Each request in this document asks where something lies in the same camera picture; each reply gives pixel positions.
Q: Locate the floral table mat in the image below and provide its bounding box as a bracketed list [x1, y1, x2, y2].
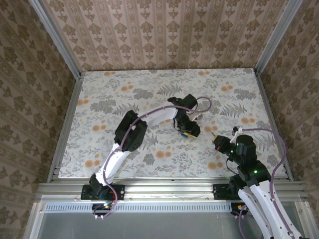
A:
[58, 69, 287, 179]

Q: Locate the grey metal panel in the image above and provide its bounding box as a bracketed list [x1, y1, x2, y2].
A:
[37, 211, 300, 239]

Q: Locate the thin black right gripper cable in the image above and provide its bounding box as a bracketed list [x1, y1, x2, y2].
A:
[225, 158, 240, 175]

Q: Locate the aluminium side rail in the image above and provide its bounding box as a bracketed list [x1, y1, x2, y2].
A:
[47, 73, 84, 184]
[253, 68, 294, 182]

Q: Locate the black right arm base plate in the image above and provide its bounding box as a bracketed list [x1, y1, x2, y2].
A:
[213, 183, 235, 201]

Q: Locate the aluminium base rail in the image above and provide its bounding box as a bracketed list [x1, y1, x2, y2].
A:
[34, 182, 310, 203]

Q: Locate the white slotted cable duct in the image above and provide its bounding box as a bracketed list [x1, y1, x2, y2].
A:
[42, 202, 234, 213]

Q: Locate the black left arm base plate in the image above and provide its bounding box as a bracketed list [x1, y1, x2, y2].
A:
[81, 184, 126, 201]

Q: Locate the aluminium frame post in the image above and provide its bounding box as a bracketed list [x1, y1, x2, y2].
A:
[27, 0, 83, 80]
[253, 0, 304, 77]

